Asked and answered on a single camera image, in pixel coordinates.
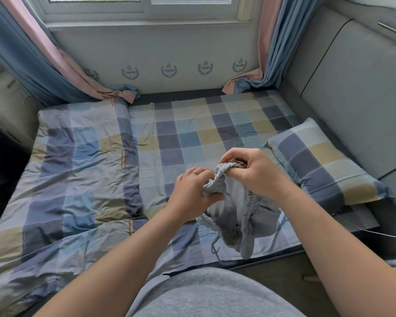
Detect person's left hand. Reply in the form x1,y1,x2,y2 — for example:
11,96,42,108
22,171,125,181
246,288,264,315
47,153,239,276
166,167,225,225

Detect person's right hand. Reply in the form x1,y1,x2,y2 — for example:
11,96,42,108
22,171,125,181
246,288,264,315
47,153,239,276
219,147,296,204

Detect grey drawstring shorts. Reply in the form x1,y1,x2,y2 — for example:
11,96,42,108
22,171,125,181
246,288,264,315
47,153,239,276
196,161,283,260

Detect person's right forearm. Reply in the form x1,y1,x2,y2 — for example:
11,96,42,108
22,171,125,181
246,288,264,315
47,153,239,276
277,185,396,317

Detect person's left forearm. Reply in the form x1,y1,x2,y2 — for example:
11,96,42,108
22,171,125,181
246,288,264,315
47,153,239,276
33,203,199,317

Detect checked blue bed sheet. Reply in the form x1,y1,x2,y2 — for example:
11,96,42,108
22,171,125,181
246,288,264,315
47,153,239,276
128,90,381,272

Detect checked blue pillow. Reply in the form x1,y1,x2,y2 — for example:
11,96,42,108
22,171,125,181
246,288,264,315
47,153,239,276
265,117,395,216

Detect person's grey shirt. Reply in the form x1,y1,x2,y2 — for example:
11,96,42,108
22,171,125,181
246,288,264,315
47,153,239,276
131,267,308,317

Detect checked blue duvet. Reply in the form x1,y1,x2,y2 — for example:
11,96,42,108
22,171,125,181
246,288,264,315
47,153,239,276
0,97,202,317

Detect blue and pink curtain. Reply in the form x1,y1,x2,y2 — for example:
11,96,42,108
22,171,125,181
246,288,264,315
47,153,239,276
0,0,141,108
221,0,321,95

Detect grey padded headboard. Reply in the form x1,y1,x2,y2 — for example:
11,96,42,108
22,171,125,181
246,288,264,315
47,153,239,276
277,0,396,271

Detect beige patterned side panel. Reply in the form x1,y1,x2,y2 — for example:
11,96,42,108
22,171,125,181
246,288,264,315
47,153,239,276
0,60,41,149

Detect thin white cable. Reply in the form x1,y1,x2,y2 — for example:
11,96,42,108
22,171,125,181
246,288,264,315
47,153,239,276
333,212,396,239

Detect white window frame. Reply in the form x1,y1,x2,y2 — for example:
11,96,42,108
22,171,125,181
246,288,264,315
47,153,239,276
29,0,262,32

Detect metal bar handle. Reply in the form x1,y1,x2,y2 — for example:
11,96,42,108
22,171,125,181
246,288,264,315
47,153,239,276
378,22,396,41

